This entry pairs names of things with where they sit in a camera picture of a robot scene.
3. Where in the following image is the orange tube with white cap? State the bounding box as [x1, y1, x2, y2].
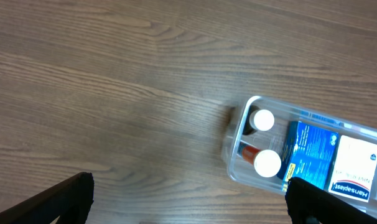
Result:
[237, 142, 281, 178]

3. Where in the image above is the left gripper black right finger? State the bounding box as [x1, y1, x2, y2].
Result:
[285, 177, 377, 224]

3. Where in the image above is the white Hansaplast plaster box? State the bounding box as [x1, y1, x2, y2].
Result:
[328, 135, 377, 203]

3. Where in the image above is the clear plastic container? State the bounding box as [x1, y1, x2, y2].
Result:
[222, 96, 377, 219]

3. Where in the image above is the blue VapoDrops lozenge box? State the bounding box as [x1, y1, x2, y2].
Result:
[277, 121, 339, 192]

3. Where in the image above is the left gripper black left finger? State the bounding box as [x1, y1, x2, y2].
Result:
[0, 172, 95, 223]

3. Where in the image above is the dark tube with white cap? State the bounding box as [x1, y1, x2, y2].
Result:
[243, 106, 275, 135]

